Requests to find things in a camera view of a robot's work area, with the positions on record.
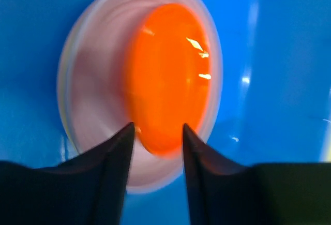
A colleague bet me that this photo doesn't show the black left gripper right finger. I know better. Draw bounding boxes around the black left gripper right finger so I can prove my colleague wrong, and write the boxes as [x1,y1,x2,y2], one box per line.
[183,124,330,224]

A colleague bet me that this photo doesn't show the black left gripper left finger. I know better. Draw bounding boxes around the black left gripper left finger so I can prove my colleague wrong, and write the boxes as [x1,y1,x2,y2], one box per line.
[1,123,135,224]

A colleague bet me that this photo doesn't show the orange plate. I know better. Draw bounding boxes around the orange plate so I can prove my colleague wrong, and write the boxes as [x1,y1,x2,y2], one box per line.
[125,3,212,157]

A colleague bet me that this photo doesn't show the blue plastic bin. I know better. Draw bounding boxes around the blue plastic bin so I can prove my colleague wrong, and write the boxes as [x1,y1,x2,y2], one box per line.
[1,0,330,224]

